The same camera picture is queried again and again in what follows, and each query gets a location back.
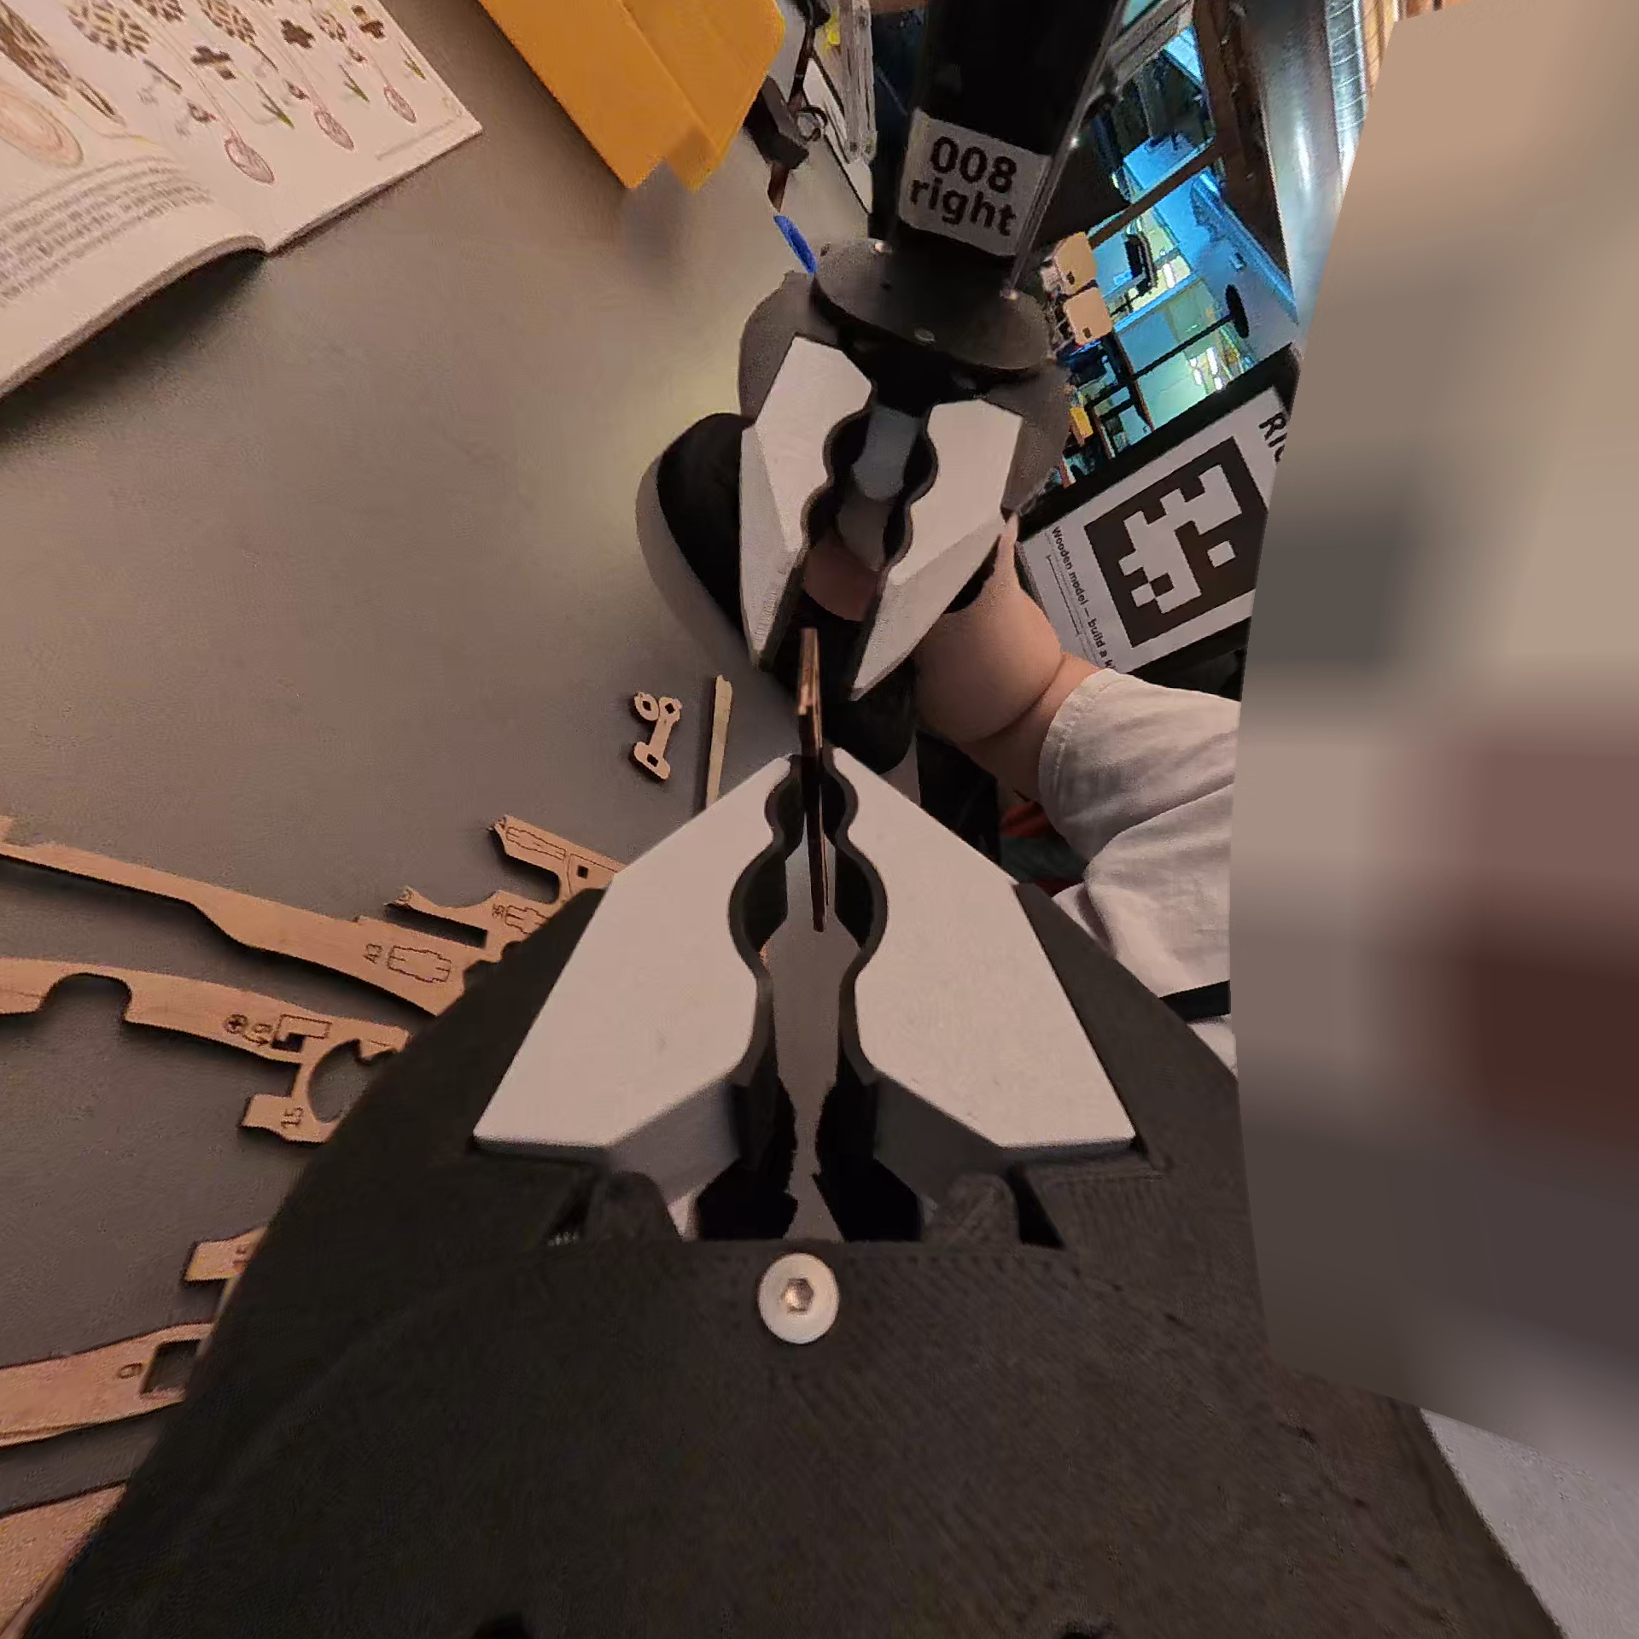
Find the person's right forearm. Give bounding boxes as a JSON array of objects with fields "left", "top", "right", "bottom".
[{"left": 916, "top": 511, "right": 1117, "bottom": 802}]

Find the framed marker sign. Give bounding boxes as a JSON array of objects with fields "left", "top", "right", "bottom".
[{"left": 1017, "top": 351, "right": 1302, "bottom": 673}]

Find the small wooden parts strip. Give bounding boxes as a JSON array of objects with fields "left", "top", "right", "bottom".
[{"left": 793, "top": 624, "right": 834, "bottom": 934}]

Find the person's right hand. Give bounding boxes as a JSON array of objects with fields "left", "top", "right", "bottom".
[{"left": 804, "top": 499, "right": 902, "bottom": 607}]

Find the yellow box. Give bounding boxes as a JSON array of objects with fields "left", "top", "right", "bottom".
[{"left": 477, "top": 0, "right": 789, "bottom": 193}]

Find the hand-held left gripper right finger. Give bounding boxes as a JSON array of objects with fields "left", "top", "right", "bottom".
[{"left": 820, "top": 753, "right": 1142, "bottom": 1186}]

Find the small black tool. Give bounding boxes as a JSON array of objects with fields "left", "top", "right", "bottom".
[{"left": 765, "top": 70, "right": 886, "bottom": 212}]

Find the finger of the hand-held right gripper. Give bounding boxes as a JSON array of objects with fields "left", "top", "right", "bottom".
[
  {"left": 738, "top": 335, "right": 886, "bottom": 667},
  {"left": 845, "top": 400, "right": 1027, "bottom": 704}
]

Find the large wooden parts sheet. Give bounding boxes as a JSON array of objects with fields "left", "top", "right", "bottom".
[{"left": 0, "top": 811, "right": 629, "bottom": 1448}]

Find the open instruction booklet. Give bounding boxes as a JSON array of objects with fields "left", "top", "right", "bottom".
[{"left": 0, "top": 0, "right": 486, "bottom": 402}]

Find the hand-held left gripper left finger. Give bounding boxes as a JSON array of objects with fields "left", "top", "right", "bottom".
[{"left": 475, "top": 755, "right": 802, "bottom": 1206}]

